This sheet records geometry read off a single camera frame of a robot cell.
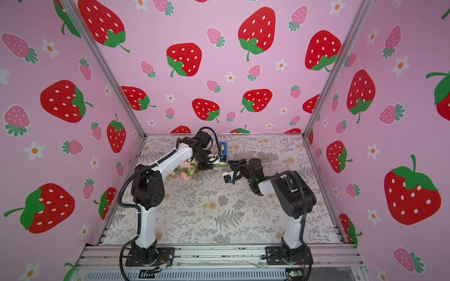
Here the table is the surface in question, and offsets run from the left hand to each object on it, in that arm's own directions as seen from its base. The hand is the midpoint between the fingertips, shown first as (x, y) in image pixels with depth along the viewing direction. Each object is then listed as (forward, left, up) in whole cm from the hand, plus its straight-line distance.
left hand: (212, 163), depth 95 cm
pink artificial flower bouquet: (-5, +14, 0) cm, 15 cm away
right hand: (-1, -9, +5) cm, 10 cm away
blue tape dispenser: (+12, -5, -4) cm, 14 cm away
